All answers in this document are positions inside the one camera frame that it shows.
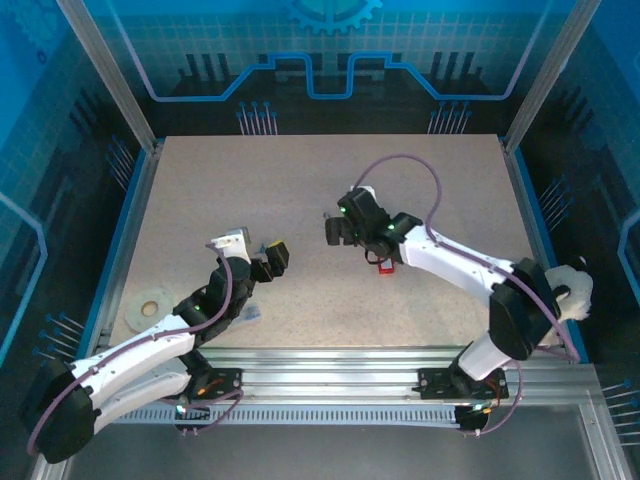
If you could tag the small red padlock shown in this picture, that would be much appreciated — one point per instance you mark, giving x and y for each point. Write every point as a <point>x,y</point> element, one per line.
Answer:
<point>386,270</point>

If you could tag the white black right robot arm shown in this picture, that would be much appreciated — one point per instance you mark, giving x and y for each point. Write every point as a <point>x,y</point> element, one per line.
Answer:
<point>450,260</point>

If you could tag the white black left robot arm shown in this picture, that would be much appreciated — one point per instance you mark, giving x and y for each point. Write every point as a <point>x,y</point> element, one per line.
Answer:
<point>135,345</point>

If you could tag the white tape roll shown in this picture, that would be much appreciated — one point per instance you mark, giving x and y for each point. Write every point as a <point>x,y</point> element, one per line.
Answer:
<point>137,317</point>

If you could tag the white grey plush toy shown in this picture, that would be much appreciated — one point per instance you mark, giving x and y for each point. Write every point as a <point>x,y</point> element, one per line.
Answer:
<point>575,295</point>

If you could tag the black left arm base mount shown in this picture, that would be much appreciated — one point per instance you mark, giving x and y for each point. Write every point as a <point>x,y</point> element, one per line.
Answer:
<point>230,382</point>

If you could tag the blue-edged aluminium side rail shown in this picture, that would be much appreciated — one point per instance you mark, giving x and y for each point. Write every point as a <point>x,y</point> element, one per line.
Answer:
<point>124,250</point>
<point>529,200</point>

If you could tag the aluminium mounting rail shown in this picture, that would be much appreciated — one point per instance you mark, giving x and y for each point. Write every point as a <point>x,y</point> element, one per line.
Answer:
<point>325,372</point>

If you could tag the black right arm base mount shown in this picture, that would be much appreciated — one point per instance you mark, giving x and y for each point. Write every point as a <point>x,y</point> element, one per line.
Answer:
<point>435,382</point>

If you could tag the aluminium frame post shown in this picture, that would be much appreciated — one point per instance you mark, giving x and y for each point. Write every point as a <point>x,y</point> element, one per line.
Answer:
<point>112,75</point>
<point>550,75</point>

